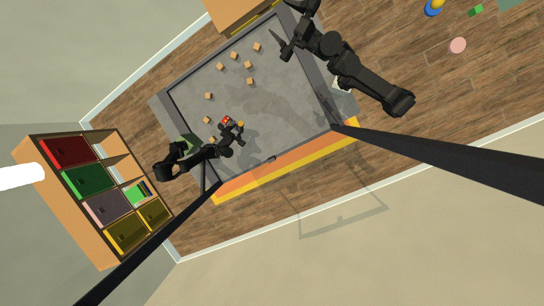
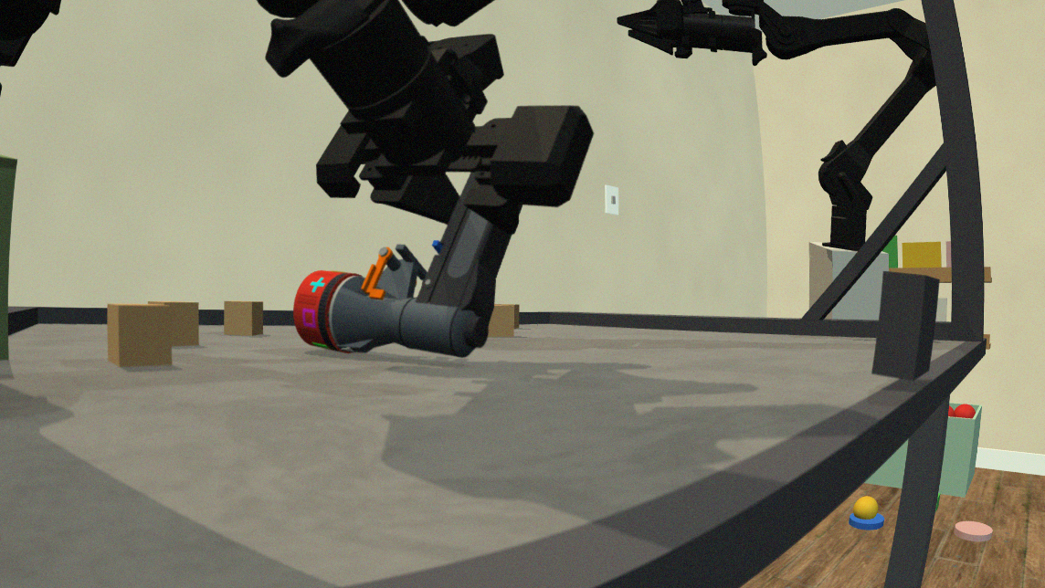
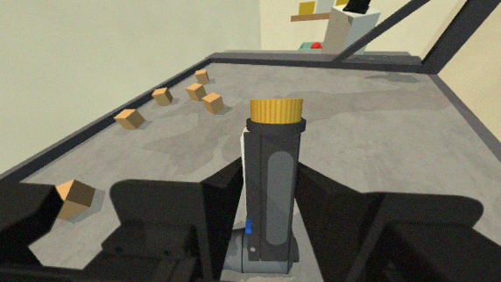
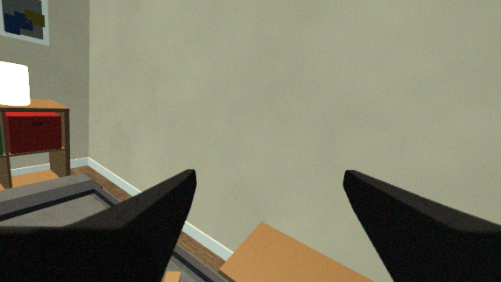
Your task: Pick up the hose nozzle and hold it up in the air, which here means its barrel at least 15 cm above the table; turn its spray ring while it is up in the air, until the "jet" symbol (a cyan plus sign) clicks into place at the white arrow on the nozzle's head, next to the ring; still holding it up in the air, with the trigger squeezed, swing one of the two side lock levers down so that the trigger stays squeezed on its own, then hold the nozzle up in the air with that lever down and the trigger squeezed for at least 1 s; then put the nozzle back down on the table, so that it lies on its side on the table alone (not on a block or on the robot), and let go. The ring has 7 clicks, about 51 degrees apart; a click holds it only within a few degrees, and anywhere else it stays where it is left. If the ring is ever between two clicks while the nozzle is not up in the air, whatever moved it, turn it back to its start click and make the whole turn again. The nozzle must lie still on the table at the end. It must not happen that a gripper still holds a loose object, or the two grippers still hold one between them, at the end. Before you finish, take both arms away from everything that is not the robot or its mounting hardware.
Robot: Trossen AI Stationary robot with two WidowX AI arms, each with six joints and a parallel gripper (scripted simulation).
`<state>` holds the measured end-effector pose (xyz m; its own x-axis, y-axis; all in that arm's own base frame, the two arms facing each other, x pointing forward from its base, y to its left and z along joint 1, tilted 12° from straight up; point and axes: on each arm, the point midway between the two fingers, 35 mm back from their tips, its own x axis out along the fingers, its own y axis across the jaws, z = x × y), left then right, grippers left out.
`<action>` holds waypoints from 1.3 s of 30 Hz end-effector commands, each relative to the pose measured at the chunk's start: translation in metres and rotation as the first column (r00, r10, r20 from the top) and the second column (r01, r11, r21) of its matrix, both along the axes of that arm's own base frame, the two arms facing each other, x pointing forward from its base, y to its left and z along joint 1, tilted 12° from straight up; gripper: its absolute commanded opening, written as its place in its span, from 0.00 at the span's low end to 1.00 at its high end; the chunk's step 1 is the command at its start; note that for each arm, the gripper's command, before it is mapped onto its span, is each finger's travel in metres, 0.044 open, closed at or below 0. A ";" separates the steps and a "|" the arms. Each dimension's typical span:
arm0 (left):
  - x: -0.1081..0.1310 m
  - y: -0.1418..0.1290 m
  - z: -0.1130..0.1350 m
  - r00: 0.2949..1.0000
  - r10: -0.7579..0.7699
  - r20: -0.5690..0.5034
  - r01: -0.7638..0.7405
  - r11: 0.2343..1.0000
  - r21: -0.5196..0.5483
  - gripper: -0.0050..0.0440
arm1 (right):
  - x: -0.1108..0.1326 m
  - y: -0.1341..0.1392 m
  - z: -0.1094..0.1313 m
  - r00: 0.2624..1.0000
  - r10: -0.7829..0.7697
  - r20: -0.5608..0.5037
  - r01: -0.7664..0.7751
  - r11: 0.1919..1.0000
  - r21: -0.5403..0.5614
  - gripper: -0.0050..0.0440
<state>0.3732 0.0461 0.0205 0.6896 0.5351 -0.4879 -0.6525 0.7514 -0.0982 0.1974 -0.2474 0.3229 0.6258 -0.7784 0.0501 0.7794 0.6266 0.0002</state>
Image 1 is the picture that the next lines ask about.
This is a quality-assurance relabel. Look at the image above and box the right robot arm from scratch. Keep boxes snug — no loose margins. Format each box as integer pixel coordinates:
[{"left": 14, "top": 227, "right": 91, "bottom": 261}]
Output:
[{"left": 294, "top": 15, "right": 416, "bottom": 118}]

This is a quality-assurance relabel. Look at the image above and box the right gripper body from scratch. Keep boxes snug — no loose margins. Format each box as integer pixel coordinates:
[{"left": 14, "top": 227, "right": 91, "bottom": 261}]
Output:
[{"left": 280, "top": 0, "right": 323, "bottom": 62}]

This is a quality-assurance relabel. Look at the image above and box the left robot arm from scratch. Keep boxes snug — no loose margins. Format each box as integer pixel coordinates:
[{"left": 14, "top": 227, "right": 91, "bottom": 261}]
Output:
[{"left": 152, "top": 130, "right": 235, "bottom": 182}]

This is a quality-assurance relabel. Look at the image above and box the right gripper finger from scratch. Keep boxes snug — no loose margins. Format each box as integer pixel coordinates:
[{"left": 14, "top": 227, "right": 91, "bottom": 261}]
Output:
[
  {"left": 283, "top": 0, "right": 308, "bottom": 15},
  {"left": 269, "top": 29, "right": 287, "bottom": 52}
]

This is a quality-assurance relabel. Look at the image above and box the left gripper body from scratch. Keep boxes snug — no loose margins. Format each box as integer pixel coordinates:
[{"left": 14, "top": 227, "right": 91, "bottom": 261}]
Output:
[{"left": 217, "top": 123, "right": 246, "bottom": 147}]

